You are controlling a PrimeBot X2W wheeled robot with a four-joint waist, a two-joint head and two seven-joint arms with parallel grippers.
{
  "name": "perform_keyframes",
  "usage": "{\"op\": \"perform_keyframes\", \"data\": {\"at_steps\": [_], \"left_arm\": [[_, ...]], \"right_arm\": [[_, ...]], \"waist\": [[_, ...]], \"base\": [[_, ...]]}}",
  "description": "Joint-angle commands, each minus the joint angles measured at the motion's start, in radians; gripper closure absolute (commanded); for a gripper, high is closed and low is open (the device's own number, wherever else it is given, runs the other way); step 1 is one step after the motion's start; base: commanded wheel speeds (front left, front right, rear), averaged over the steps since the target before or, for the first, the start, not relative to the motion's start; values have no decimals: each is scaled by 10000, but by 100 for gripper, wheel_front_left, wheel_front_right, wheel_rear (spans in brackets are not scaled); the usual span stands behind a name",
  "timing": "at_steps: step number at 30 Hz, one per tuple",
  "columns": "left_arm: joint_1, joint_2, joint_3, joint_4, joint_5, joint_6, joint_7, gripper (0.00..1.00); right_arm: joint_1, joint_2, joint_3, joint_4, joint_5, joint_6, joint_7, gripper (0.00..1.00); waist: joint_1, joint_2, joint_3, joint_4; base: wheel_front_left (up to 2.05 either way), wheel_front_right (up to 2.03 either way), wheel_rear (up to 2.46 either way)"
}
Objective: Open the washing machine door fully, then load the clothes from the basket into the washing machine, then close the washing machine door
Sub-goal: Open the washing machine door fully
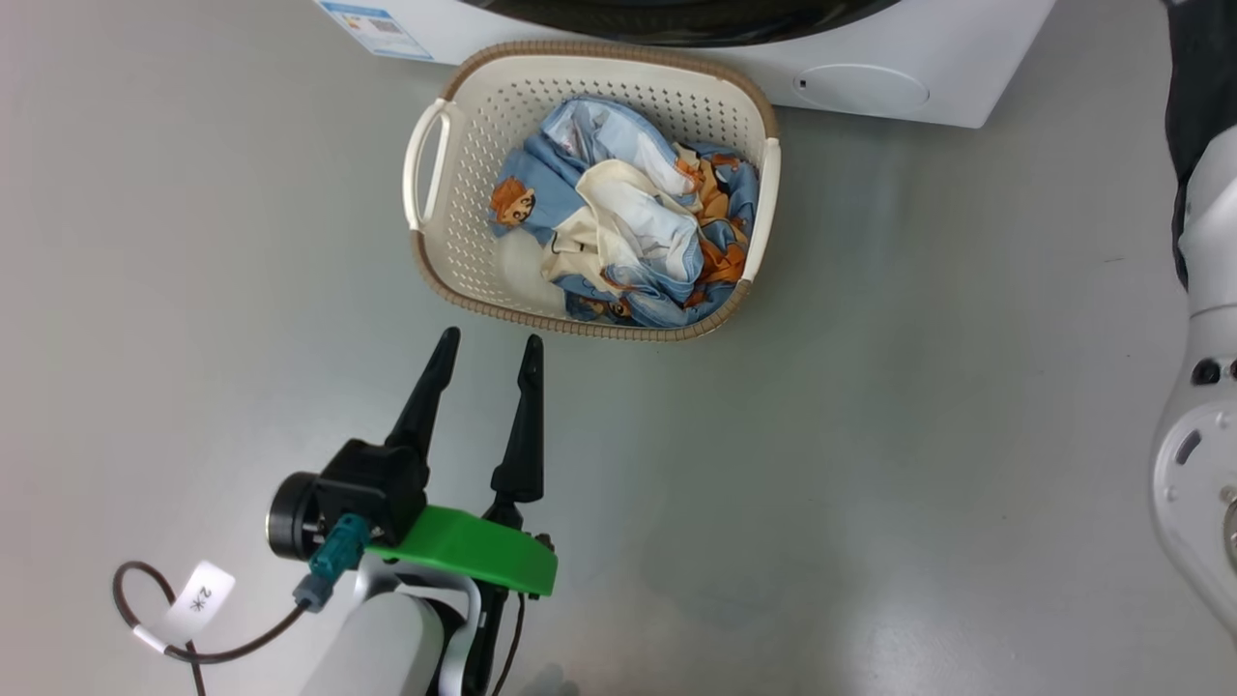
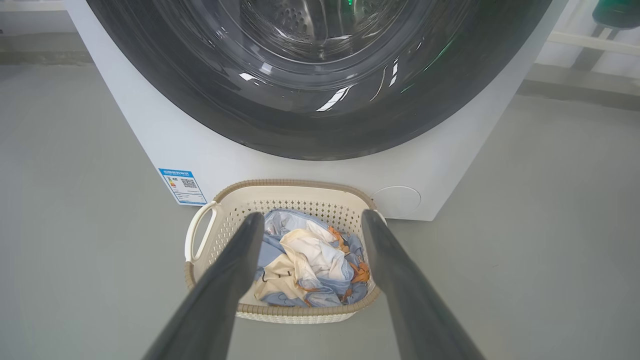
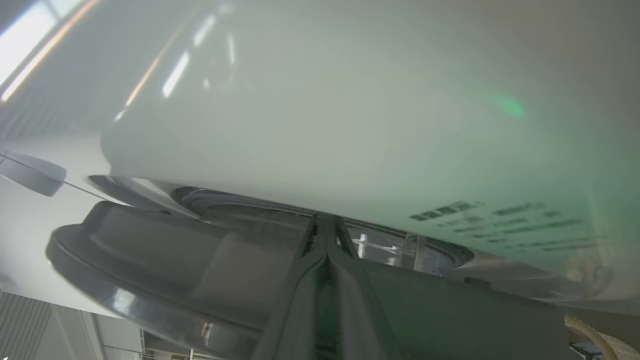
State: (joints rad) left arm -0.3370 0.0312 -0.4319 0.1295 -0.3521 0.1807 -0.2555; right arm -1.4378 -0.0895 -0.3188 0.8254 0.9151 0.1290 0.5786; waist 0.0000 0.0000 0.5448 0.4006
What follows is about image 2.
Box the white front-load washing machine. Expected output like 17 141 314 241
65 0 571 222

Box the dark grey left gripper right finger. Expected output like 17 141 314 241
360 209 487 360

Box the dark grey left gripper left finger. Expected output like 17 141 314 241
142 212 265 360

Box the round glass washing machine door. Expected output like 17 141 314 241
85 0 553 162

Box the dark green round object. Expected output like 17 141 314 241
592 0 640 30

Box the white frame rail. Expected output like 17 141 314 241
547 30 640 57

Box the blue energy label sticker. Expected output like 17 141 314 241
158 168 208 207

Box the cream perforated laundry basket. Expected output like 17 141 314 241
184 179 388 325

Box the blue bear print garment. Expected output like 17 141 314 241
254 209 371 308
255 229 353 301

